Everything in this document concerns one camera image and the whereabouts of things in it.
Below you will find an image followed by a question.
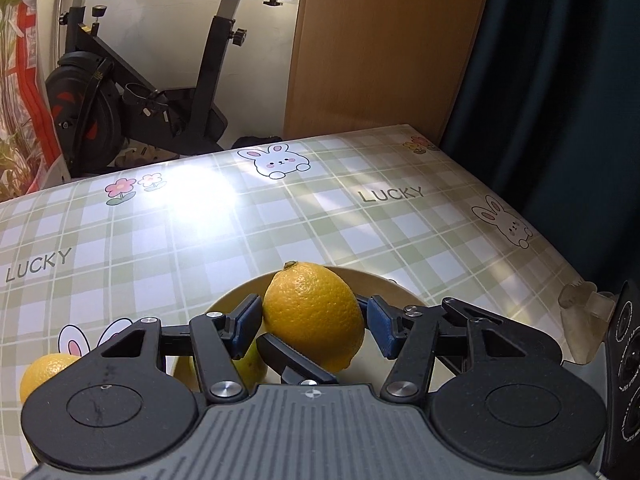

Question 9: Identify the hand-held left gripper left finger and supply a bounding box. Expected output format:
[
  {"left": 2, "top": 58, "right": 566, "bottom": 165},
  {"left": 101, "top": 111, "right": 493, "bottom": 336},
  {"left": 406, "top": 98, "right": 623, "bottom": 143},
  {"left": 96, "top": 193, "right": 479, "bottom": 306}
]
[{"left": 80, "top": 294, "right": 263, "bottom": 405}]

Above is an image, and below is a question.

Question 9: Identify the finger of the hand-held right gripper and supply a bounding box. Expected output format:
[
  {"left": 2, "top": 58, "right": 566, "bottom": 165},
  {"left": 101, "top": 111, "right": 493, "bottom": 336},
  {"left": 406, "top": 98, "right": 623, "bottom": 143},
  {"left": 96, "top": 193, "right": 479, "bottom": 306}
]
[
  {"left": 442, "top": 297, "right": 561, "bottom": 358},
  {"left": 256, "top": 334, "right": 338, "bottom": 387}
]

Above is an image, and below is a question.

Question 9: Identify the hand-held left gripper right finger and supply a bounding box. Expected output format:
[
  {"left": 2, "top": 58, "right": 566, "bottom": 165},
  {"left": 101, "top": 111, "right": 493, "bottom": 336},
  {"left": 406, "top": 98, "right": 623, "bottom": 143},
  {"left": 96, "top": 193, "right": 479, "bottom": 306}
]
[{"left": 366, "top": 296, "right": 537, "bottom": 405}]

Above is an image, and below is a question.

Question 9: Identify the yellow-green citrus fruit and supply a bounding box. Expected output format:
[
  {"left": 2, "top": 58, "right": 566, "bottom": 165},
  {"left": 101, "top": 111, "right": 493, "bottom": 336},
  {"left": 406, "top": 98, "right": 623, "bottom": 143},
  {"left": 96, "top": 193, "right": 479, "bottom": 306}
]
[{"left": 239, "top": 337, "right": 271, "bottom": 393}]

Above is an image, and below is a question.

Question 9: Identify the cream round plate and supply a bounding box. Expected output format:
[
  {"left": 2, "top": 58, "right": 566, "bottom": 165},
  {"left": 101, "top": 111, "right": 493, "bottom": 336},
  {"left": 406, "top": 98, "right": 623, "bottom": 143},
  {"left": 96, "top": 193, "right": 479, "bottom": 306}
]
[{"left": 165, "top": 264, "right": 431, "bottom": 396}]

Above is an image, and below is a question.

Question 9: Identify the large yellow lemon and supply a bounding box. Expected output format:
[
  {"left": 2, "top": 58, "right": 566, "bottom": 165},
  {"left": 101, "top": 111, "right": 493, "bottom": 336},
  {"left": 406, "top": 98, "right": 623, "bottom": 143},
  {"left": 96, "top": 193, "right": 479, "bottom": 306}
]
[{"left": 262, "top": 261, "right": 366, "bottom": 373}]

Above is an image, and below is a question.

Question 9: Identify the clear plastic table clamp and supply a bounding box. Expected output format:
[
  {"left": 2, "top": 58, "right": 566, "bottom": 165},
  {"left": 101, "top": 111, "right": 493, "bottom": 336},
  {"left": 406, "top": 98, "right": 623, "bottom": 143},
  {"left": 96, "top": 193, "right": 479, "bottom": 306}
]
[{"left": 557, "top": 280, "right": 618, "bottom": 363}]

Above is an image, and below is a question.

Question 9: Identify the dark shoe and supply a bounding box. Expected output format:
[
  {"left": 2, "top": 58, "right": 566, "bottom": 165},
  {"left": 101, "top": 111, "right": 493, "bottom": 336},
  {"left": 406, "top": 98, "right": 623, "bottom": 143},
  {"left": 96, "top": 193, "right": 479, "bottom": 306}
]
[{"left": 234, "top": 135, "right": 283, "bottom": 150}]

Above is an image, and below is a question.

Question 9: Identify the brown slipper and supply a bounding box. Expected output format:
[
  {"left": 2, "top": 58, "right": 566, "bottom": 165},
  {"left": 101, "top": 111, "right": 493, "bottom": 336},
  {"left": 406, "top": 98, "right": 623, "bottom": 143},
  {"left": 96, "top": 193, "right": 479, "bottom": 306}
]
[{"left": 114, "top": 146, "right": 168, "bottom": 168}]

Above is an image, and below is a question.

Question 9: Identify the small yellow lemon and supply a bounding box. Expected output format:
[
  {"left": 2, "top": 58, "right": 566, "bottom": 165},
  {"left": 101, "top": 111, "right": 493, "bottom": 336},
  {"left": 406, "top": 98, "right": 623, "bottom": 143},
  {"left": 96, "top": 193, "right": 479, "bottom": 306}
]
[{"left": 20, "top": 353, "right": 81, "bottom": 403}]

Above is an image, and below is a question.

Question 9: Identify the dark teal curtain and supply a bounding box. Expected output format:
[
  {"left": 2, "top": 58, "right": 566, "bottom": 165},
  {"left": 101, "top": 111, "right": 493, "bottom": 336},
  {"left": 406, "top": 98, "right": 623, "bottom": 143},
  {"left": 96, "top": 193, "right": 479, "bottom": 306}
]
[{"left": 440, "top": 0, "right": 640, "bottom": 301}]

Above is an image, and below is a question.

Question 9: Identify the wooden cabinet panel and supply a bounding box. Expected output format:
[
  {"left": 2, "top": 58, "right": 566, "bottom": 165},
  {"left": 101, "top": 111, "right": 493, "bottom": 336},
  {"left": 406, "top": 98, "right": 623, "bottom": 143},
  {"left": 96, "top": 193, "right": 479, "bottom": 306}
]
[{"left": 283, "top": 0, "right": 496, "bottom": 146}]

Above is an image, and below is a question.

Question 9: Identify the black exercise bike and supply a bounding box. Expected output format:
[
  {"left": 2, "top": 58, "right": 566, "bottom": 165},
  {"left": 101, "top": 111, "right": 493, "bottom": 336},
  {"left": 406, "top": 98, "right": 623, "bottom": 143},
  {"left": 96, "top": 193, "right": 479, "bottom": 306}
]
[{"left": 40, "top": 0, "right": 296, "bottom": 178}]

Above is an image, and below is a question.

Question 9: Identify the pink printed wall backdrop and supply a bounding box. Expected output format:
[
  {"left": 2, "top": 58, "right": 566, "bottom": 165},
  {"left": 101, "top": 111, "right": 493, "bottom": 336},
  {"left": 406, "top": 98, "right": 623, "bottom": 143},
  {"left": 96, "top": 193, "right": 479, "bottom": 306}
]
[{"left": 0, "top": 0, "right": 66, "bottom": 201}]

